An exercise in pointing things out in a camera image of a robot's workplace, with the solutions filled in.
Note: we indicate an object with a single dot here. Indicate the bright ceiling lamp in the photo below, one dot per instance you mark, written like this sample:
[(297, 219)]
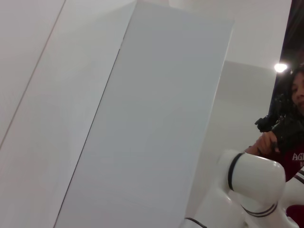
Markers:
[(280, 67)]

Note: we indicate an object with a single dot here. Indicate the person right forearm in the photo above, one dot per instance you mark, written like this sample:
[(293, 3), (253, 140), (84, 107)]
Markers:
[(251, 150)]

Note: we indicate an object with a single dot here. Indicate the person in maroon shirt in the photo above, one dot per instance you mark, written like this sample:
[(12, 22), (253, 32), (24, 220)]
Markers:
[(299, 90)]

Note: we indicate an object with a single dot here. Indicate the person right hand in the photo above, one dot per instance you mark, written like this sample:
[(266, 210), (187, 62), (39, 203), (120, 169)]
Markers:
[(267, 145)]

